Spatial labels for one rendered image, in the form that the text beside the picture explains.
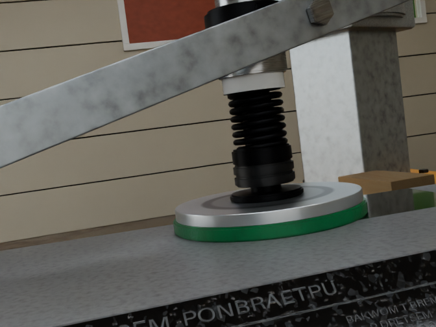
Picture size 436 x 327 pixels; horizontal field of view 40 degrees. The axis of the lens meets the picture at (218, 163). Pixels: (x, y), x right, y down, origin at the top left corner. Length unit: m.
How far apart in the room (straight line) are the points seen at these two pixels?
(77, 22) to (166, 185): 2.02
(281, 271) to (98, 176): 6.23
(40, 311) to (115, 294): 0.05
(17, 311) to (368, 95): 1.10
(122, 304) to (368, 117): 1.07
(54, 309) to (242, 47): 0.31
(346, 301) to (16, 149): 0.30
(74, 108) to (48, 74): 6.13
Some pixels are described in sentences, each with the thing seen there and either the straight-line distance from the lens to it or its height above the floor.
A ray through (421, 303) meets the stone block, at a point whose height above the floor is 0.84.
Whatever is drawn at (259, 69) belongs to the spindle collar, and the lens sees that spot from 0.64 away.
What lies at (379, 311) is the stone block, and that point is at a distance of 0.45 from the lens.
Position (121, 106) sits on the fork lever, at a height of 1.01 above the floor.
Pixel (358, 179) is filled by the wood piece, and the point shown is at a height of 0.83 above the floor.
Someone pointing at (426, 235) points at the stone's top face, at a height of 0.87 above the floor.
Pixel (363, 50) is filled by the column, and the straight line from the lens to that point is 1.44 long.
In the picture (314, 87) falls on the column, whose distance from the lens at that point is 1.47.
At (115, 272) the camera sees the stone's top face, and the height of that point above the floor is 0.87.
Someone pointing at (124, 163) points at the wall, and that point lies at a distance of 6.68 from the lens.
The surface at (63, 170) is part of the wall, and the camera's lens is 6.65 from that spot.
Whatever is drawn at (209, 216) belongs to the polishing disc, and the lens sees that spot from 0.60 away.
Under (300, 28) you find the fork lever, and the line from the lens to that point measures 0.65.
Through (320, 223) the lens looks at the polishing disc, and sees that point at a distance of 0.59.
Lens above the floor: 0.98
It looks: 4 degrees down
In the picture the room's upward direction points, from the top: 7 degrees counter-clockwise
